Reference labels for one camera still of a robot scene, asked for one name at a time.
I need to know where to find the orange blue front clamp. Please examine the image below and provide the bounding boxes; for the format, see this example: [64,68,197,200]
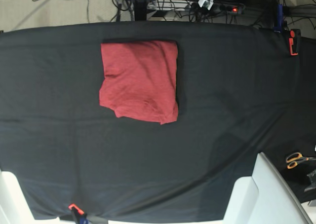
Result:
[68,203,90,224]

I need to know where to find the yellow-handled scissors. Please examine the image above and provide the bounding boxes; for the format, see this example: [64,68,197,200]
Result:
[285,152,316,169]

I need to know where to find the white power strip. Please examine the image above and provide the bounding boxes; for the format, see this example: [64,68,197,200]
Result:
[191,2,245,15]

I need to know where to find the black table cloth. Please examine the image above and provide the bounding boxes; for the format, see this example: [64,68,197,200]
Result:
[0,22,316,223]

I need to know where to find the orange black clamp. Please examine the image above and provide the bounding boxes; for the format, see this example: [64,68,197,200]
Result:
[288,29,301,56]

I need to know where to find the blue clamp handle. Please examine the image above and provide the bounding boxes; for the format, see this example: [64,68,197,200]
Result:
[273,4,283,33]

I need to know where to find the red long-sleeve shirt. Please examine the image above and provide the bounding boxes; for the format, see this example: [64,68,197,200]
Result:
[99,40,178,124]

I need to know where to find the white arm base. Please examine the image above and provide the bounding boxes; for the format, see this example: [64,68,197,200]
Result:
[0,171,60,224]
[223,152,312,224]

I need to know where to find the black stand pole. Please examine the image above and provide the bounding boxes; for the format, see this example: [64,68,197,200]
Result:
[133,0,150,21]

